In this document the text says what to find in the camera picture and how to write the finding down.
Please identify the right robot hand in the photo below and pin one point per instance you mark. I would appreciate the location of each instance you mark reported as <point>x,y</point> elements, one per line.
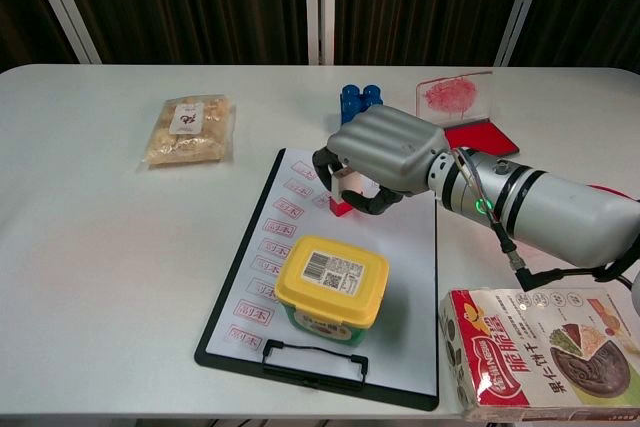
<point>390,147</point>

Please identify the red rectangular stamp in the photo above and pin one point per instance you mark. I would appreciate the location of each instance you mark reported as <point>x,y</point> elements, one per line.
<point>341,209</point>

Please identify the black clipboard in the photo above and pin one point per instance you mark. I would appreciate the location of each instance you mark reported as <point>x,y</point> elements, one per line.
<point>235,267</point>

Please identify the blue toy block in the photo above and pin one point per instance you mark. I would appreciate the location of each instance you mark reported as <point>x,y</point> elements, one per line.
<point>357,97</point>

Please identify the red ink pad, clear lid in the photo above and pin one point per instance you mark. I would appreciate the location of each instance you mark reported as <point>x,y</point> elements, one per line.
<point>480,139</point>

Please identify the yellow lidded container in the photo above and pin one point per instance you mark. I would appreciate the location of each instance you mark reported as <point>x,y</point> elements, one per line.
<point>330,272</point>

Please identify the clear snack bag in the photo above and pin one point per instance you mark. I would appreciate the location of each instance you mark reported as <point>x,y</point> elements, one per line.
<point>187,137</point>

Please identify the red biscuit box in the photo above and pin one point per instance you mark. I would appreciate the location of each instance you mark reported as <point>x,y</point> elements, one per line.
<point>540,357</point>

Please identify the white frame post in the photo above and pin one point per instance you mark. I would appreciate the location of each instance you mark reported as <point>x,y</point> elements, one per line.
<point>62,2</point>
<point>320,2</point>
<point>522,2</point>

